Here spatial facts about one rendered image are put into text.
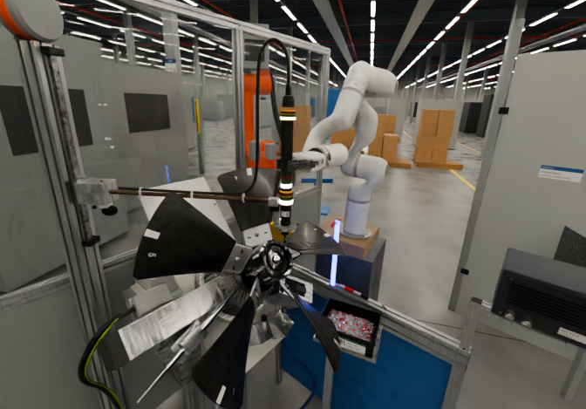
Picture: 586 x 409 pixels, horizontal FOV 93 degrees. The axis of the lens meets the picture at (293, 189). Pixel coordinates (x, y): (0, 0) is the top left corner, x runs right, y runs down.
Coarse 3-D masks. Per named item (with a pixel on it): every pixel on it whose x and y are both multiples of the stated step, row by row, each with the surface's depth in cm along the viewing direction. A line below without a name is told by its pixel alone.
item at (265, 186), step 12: (252, 168) 101; (264, 168) 102; (228, 180) 98; (240, 180) 98; (252, 180) 99; (264, 180) 99; (276, 180) 100; (252, 192) 96; (264, 192) 96; (276, 192) 97; (240, 204) 94; (252, 204) 94; (264, 204) 93; (240, 216) 93; (252, 216) 92; (264, 216) 91; (240, 228) 91
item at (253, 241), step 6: (252, 228) 91; (258, 228) 90; (264, 228) 90; (246, 234) 90; (252, 234) 90; (264, 234) 89; (270, 234) 88; (246, 240) 89; (252, 240) 89; (258, 240) 88; (264, 240) 88; (252, 246) 88
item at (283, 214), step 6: (288, 90) 77; (288, 96) 77; (288, 102) 77; (294, 102) 79; (282, 210) 87; (288, 210) 87; (282, 216) 88; (288, 216) 88; (282, 222) 89; (288, 222) 89; (282, 234) 90; (288, 234) 90
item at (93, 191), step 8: (80, 184) 87; (88, 184) 87; (96, 184) 87; (104, 184) 88; (112, 184) 92; (80, 192) 88; (88, 192) 88; (96, 192) 88; (104, 192) 88; (80, 200) 89; (88, 200) 89; (96, 200) 89; (104, 200) 89; (112, 200) 92
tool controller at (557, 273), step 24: (504, 264) 81; (528, 264) 79; (552, 264) 78; (504, 288) 82; (528, 288) 77; (552, 288) 74; (576, 288) 71; (504, 312) 85; (528, 312) 80; (552, 312) 76; (576, 312) 72; (552, 336) 80; (576, 336) 75
